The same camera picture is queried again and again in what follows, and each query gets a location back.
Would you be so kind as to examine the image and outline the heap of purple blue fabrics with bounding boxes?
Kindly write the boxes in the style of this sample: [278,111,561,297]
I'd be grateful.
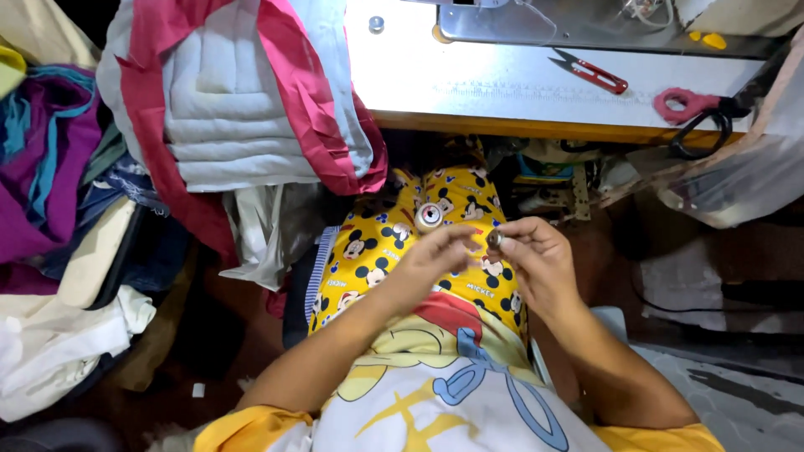
[0,63,148,296]

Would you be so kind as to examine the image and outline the person's left hand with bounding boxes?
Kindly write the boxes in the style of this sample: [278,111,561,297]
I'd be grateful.
[384,225,483,310]

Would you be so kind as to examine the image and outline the white yellow cartoon shirt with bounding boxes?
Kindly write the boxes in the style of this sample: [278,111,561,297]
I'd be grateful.
[193,292,727,452]

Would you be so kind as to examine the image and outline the yellow plastic piece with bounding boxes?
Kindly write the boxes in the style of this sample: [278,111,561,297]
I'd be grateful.
[688,31,728,51]

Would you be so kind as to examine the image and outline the metal bracket under table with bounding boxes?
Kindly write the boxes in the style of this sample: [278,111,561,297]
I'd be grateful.
[515,162,629,223]

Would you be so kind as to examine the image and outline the grey metal sewing machine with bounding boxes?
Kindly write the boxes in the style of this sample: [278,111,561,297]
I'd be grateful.
[433,0,789,61]

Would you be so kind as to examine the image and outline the dark blue denim fabric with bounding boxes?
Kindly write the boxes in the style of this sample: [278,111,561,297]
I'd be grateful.
[38,157,192,296]

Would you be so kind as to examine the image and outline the red handled thread snips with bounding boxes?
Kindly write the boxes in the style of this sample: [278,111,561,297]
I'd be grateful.
[548,48,629,96]

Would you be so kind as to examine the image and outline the scissors with pink wrapped handle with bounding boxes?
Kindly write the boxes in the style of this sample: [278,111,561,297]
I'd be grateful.
[653,59,780,161]

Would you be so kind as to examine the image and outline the person's right hand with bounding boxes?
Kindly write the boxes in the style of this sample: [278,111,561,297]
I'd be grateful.
[487,216,582,322]

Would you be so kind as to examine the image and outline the white quilted pink-edged fabric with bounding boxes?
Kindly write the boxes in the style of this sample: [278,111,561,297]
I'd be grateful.
[95,0,389,267]

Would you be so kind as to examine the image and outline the round metal bobbin case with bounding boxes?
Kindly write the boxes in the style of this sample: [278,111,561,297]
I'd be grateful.
[414,202,445,234]

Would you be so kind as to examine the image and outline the heap of white cream cloths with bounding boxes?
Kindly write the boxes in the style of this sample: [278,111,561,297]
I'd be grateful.
[0,285,158,423]

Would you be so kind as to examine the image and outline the white plastic bag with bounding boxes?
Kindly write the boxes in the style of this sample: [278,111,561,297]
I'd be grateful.
[219,185,327,291]

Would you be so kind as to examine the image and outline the clear plastic bag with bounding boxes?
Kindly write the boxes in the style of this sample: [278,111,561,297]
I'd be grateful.
[628,28,804,230]

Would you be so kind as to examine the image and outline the yellow cartoon print shorts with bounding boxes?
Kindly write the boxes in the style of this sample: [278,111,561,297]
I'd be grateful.
[308,166,530,352]

